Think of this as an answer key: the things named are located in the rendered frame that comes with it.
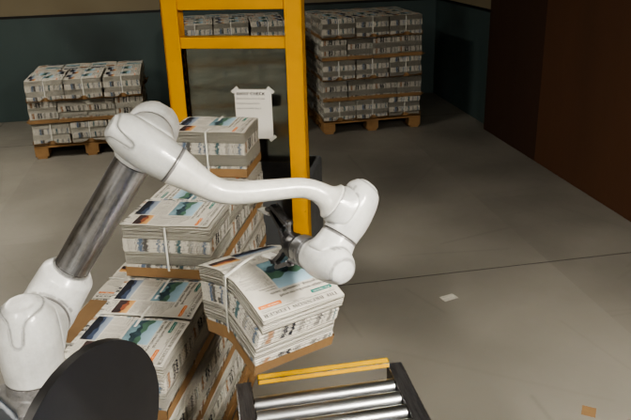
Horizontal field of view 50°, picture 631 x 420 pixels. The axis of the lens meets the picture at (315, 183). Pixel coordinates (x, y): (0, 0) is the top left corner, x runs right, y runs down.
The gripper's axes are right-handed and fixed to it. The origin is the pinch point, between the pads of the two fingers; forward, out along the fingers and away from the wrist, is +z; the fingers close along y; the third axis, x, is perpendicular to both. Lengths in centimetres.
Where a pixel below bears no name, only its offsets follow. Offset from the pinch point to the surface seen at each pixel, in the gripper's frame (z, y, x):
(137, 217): 91, 16, -9
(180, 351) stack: 35, 50, -18
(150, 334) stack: 43, 44, -25
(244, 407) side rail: -8, 51, -16
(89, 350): -122, -42, -83
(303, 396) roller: -14, 51, 2
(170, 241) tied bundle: 75, 23, -2
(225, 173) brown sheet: 112, 11, 43
